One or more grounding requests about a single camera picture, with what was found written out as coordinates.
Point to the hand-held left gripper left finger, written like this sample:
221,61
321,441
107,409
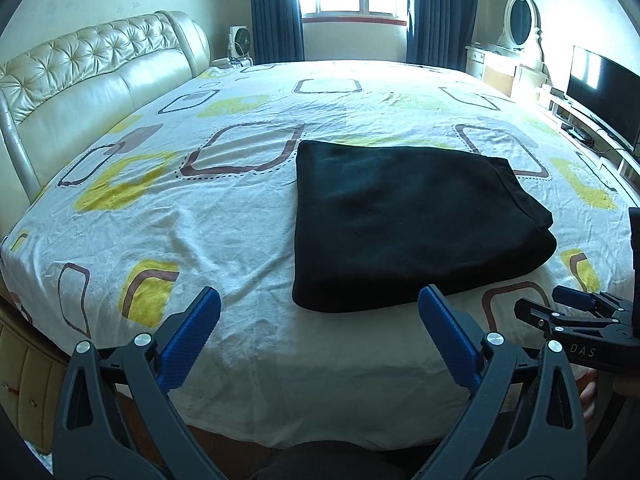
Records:
192,340

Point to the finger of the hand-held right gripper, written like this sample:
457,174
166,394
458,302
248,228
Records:
537,315
570,296

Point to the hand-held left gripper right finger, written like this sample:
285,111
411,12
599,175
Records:
445,335

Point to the black pants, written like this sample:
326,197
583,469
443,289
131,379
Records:
400,220

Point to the bed with patterned sheet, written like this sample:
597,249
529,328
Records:
200,240

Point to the black set-top box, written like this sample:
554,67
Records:
579,134

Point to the white television stand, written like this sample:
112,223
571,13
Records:
590,120

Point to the black flat television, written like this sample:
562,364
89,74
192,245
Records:
605,90

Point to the white dressing table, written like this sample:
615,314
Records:
492,67

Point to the white desk fan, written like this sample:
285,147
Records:
242,42

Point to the dark blue curtain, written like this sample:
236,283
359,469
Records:
272,10
440,10

